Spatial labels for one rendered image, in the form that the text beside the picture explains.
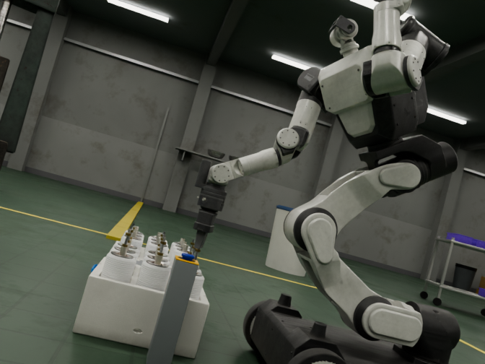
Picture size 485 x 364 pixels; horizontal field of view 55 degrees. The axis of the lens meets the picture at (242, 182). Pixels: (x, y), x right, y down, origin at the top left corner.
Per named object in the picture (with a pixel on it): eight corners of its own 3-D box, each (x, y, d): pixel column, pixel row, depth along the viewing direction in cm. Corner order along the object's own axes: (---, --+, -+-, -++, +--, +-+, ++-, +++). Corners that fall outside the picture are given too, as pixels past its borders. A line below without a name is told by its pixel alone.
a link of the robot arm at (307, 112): (298, 169, 167) (316, 118, 175) (306, 154, 155) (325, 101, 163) (268, 158, 168) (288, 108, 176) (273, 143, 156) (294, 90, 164)
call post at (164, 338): (169, 360, 140) (197, 261, 142) (169, 370, 134) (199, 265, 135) (146, 355, 139) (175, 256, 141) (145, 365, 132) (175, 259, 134)
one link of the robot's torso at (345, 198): (293, 254, 159) (402, 188, 166) (310, 263, 141) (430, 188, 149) (272, 216, 157) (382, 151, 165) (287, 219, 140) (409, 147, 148)
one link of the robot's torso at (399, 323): (387, 333, 166) (396, 297, 167) (418, 352, 147) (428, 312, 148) (335, 320, 163) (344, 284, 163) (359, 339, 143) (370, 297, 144)
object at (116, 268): (97, 313, 144) (114, 257, 145) (86, 303, 151) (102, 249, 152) (125, 315, 150) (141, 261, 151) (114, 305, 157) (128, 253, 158)
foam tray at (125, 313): (188, 323, 186) (200, 280, 187) (194, 359, 148) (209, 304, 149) (91, 301, 180) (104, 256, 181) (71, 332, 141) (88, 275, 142)
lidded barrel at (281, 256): (303, 272, 517) (317, 217, 520) (314, 281, 464) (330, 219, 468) (258, 260, 513) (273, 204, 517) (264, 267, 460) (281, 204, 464)
